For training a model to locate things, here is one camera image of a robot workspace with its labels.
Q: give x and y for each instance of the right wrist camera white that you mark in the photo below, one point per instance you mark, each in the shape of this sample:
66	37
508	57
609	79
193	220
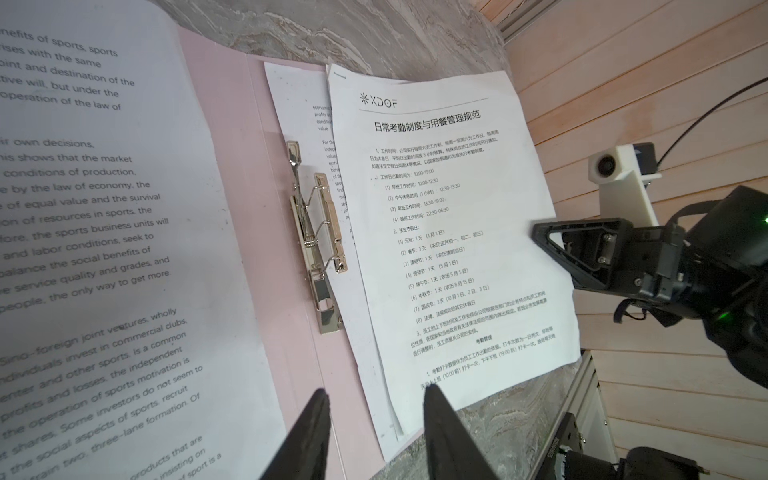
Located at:
622	174

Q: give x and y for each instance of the printed paper sheet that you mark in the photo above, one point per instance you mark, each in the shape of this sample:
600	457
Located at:
302	102
443	186
129	347

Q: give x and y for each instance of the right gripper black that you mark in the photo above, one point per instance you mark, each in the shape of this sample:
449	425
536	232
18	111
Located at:
708	262

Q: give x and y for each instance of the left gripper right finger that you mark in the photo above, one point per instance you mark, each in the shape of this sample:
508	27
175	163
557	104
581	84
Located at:
451	452

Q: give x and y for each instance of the pink folder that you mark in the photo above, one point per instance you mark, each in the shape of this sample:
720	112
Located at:
259	111

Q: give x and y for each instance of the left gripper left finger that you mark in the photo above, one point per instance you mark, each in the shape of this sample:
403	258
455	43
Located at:
304	453

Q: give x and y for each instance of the right aluminium frame post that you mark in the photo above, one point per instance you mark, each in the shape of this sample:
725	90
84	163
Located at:
520	15

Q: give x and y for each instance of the silver folder clip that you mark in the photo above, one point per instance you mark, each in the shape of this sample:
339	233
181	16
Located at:
315	240

